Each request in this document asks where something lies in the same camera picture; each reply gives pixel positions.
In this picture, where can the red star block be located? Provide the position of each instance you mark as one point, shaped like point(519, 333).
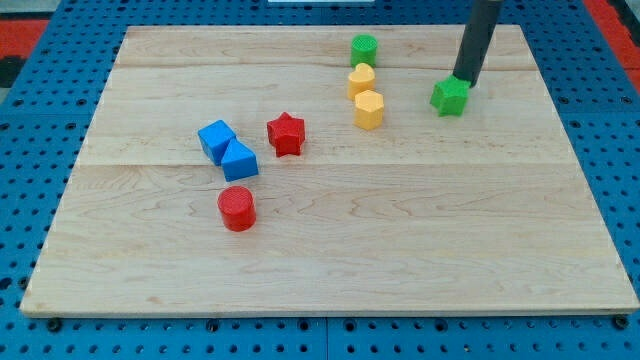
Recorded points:
point(286, 134)

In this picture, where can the yellow heart block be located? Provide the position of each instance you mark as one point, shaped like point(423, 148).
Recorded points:
point(360, 79)

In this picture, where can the blue cube block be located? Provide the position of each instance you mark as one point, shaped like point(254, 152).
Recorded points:
point(214, 139)

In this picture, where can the green cylinder block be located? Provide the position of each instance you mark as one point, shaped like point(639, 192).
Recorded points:
point(363, 50)

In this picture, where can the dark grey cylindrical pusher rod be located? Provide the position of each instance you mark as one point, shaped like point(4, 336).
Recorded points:
point(477, 35)

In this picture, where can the green star block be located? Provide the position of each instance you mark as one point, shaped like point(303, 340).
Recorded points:
point(450, 96)

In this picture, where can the light wooden board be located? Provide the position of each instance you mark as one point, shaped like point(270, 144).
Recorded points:
point(485, 214)

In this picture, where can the yellow hexagon block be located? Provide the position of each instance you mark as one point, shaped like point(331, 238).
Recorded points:
point(369, 110)

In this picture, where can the red cylinder block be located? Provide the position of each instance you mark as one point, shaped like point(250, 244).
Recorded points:
point(237, 208)

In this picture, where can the blue triangular prism block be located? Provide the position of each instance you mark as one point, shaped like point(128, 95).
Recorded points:
point(238, 161)

